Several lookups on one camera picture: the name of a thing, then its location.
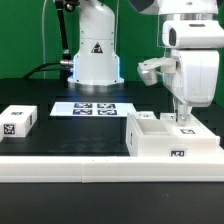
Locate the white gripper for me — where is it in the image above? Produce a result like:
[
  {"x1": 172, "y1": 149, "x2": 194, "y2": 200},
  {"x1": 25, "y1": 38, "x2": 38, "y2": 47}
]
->
[{"x1": 162, "y1": 20, "x2": 224, "y2": 122}]

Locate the white cabinet door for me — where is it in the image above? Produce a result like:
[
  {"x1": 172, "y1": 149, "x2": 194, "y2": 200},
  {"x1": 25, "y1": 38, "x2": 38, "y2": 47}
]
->
[
  {"x1": 160, "y1": 113, "x2": 215, "y2": 138},
  {"x1": 137, "y1": 111, "x2": 156, "y2": 120}
]

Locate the white cabinet body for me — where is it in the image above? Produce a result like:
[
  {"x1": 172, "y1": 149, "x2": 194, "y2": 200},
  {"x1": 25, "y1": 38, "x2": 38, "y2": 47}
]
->
[{"x1": 126, "y1": 112, "x2": 221, "y2": 157}]

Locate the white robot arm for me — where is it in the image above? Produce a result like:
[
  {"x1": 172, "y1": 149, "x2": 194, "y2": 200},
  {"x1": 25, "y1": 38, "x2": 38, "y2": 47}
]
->
[{"x1": 69, "y1": 0, "x2": 224, "y2": 123}]

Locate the white cabinet top block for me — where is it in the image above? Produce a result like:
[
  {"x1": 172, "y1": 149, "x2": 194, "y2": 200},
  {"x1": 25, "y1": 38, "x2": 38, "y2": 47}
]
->
[{"x1": 0, "y1": 105, "x2": 37, "y2": 142}]

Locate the white L-shaped obstacle frame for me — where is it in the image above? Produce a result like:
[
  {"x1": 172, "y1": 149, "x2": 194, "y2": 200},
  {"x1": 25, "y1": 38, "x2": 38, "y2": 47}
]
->
[{"x1": 0, "y1": 121, "x2": 224, "y2": 184}]

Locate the white marker base plate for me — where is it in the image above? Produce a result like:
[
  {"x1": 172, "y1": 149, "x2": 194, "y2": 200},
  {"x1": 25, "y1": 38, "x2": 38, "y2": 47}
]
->
[{"x1": 50, "y1": 102, "x2": 135, "y2": 117}]

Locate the black cable on left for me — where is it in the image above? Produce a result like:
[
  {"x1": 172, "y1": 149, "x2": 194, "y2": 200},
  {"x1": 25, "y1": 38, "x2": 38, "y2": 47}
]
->
[{"x1": 22, "y1": 0, "x2": 81, "y2": 80}]

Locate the grey thin cable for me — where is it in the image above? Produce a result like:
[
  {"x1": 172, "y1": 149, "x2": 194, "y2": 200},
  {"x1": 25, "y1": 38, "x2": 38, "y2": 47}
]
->
[{"x1": 41, "y1": 0, "x2": 50, "y2": 80}]

